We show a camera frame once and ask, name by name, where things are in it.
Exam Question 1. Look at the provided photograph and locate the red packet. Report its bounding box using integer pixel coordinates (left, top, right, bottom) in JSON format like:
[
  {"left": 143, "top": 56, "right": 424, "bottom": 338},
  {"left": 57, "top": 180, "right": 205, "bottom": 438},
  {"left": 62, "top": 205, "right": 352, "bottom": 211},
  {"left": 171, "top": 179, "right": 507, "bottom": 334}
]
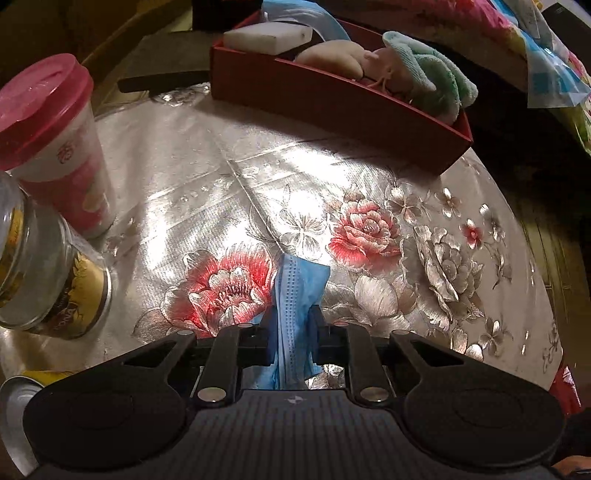
[{"left": 547, "top": 364, "right": 584, "bottom": 419}]

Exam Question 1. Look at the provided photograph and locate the blue face mask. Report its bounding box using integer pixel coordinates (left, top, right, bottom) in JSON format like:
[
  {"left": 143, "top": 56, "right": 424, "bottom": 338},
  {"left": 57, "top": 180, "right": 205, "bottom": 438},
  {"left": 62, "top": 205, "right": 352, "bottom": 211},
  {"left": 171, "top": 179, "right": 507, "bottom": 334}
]
[
  {"left": 249, "top": 252, "right": 332, "bottom": 394},
  {"left": 261, "top": 0, "right": 350, "bottom": 45}
]

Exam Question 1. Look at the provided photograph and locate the pink lidded paper cup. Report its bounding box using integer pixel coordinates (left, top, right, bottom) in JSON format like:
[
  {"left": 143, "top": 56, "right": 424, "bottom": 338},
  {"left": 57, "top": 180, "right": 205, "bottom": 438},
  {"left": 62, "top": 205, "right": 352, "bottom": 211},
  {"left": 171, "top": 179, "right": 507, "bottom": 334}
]
[{"left": 0, "top": 53, "right": 119, "bottom": 240}]

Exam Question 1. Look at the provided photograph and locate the wooden chair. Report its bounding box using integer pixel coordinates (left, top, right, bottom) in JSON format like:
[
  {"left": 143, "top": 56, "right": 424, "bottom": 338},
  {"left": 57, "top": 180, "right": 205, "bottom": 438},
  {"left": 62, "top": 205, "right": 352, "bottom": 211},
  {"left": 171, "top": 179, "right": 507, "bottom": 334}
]
[{"left": 0, "top": 0, "right": 197, "bottom": 95}]

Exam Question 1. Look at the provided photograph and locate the floral silver tablecloth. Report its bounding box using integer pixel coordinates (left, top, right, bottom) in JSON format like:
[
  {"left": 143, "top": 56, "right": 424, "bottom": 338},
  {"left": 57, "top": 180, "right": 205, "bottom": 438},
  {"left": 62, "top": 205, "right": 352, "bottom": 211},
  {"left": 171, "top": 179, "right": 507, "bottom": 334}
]
[{"left": 0, "top": 82, "right": 565, "bottom": 403}]

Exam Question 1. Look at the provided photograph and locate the blue white plastic bag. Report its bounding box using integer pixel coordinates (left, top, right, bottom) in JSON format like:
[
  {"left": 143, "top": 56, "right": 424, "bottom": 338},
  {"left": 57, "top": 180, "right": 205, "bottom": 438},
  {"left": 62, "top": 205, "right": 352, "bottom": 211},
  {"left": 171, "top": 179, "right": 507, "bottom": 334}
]
[{"left": 501, "top": 0, "right": 591, "bottom": 110}]

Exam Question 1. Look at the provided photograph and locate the red cardboard box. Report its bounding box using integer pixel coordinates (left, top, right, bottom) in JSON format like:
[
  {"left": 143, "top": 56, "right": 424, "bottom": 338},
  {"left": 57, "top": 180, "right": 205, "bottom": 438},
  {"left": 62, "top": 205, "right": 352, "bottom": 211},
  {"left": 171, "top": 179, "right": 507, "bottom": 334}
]
[{"left": 210, "top": 11, "right": 474, "bottom": 176}]

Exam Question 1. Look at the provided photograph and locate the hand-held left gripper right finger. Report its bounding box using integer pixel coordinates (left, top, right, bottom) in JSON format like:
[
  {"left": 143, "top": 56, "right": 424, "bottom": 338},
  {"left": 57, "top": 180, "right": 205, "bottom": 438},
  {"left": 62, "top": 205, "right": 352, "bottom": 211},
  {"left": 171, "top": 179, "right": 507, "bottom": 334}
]
[{"left": 308, "top": 305, "right": 468, "bottom": 409}]

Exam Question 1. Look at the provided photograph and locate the pink plush toy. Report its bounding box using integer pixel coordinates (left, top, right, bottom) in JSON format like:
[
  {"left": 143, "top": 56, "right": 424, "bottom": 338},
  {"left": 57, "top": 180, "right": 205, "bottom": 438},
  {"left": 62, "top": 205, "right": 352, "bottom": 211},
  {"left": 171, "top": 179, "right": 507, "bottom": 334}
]
[{"left": 359, "top": 46, "right": 403, "bottom": 92}]

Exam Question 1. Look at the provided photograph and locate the metal tin can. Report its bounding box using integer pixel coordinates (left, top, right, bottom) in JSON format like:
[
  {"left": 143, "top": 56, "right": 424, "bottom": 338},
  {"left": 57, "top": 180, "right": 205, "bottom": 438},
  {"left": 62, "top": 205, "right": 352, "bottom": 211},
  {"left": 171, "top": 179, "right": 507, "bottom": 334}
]
[{"left": 0, "top": 369, "right": 75, "bottom": 479}]

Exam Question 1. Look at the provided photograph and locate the mint green towel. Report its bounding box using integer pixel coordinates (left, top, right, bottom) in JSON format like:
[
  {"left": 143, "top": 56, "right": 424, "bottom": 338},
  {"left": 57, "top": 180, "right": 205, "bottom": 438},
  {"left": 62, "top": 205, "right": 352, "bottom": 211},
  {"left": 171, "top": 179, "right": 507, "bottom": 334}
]
[{"left": 382, "top": 31, "right": 479, "bottom": 124}]

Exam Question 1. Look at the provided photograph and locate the glass jar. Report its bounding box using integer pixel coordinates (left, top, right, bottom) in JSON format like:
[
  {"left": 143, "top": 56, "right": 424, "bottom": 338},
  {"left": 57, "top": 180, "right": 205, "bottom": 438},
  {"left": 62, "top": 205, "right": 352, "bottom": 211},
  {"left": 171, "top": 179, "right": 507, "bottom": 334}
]
[{"left": 0, "top": 170, "right": 113, "bottom": 341}]

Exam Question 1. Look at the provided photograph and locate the cream plush toy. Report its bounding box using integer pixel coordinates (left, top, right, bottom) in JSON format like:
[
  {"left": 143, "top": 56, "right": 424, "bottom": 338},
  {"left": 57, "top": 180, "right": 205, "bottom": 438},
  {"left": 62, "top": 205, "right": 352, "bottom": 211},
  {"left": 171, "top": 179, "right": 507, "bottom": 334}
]
[{"left": 293, "top": 39, "right": 366, "bottom": 80}]

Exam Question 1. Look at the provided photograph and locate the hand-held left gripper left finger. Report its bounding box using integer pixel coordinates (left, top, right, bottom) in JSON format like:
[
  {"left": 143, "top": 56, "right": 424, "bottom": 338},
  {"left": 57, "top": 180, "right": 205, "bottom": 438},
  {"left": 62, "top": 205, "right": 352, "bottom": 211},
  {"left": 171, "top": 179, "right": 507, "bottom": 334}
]
[{"left": 121, "top": 306, "right": 274, "bottom": 409}]

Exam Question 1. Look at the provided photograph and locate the dark flat board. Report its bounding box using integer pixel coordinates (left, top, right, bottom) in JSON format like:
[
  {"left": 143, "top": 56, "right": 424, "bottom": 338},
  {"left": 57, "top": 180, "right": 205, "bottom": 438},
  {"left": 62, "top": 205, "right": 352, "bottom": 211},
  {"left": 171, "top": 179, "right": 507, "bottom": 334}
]
[{"left": 117, "top": 30, "right": 219, "bottom": 96}]

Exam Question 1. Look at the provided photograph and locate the white sponge block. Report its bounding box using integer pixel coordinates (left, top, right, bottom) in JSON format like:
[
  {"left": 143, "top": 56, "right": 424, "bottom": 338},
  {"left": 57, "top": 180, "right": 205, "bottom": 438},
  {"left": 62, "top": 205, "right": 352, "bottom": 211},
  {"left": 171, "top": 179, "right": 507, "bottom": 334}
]
[{"left": 223, "top": 23, "right": 314, "bottom": 59}]

